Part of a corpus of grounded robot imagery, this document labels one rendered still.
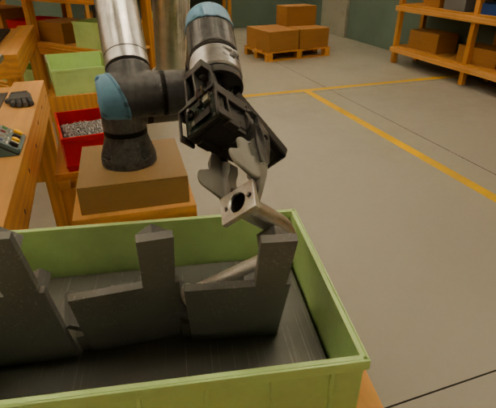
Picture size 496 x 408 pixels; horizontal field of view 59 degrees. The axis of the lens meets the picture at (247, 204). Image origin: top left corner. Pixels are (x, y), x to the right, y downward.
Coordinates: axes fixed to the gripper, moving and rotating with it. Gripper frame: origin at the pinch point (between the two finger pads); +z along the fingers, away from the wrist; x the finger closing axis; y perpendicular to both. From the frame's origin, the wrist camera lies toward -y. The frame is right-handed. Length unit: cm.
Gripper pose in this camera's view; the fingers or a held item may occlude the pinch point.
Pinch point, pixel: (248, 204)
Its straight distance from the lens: 54.2
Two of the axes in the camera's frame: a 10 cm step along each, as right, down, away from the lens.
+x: 7.3, -4.5, -5.1
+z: 1.4, 8.4, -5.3
